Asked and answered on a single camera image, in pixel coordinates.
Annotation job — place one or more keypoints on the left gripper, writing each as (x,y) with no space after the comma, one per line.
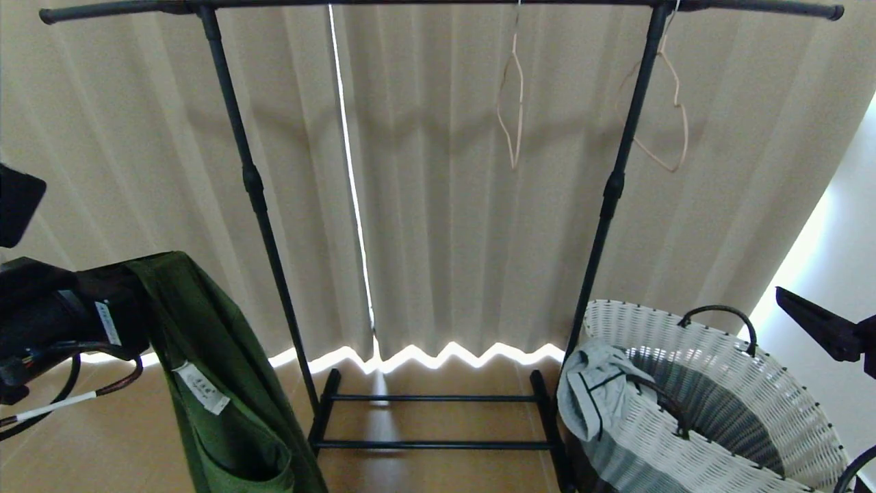
(48,308)

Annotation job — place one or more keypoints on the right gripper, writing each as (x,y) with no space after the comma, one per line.
(870,349)

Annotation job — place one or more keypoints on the green long-sleeved shirt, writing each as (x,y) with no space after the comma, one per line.
(219,383)

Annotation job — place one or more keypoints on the pink clothes hanger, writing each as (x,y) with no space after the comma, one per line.
(521,103)
(686,130)

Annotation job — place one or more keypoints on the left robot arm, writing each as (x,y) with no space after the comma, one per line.
(14,387)

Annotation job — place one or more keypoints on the white laundry basket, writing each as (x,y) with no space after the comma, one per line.
(753,411)

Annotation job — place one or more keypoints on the black clothes rack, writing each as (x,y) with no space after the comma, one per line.
(253,185)

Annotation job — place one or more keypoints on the pale grey shorts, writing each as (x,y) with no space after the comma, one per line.
(592,390)

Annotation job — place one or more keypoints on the beige curtain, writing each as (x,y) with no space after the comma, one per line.
(445,239)

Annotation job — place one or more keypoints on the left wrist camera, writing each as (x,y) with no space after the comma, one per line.
(17,205)

